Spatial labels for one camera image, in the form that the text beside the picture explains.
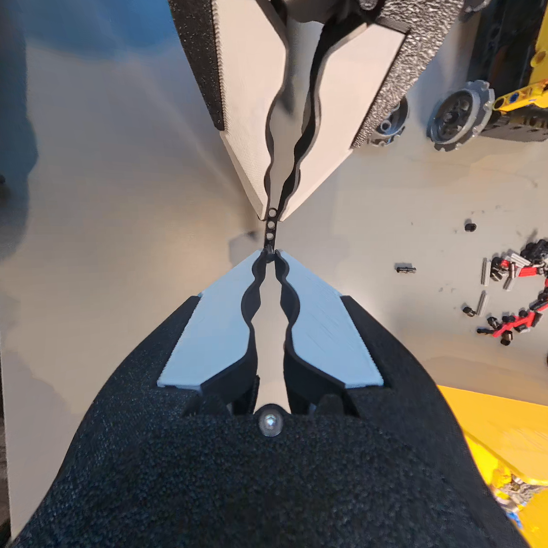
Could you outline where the pile of black brick parts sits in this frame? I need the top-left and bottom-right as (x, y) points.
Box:
(463, 236), (548, 347)

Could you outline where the grey desk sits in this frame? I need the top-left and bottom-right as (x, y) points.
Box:
(0, 0), (548, 548)

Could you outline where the pile of assorted brick beams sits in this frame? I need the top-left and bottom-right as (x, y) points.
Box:
(493, 476), (548, 519)

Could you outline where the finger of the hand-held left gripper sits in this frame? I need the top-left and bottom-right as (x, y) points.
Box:
(211, 0), (297, 221)
(279, 16), (408, 221)

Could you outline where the yellow storage bin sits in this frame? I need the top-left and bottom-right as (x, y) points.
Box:
(437, 386), (548, 548)

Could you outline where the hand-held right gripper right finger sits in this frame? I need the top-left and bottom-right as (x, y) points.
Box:
(275, 249), (384, 391)

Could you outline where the grey toothed brick wheel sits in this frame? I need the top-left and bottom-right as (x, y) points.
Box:
(368, 94), (411, 145)

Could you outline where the thin black holed brick beam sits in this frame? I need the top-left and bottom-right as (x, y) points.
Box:
(264, 204), (278, 255)

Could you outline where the yellow toy brick vehicle model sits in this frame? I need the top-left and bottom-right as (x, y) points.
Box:
(427, 0), (548, 152)

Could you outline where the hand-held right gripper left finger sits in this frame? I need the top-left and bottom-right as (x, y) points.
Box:
(159, 249), (269, 391)

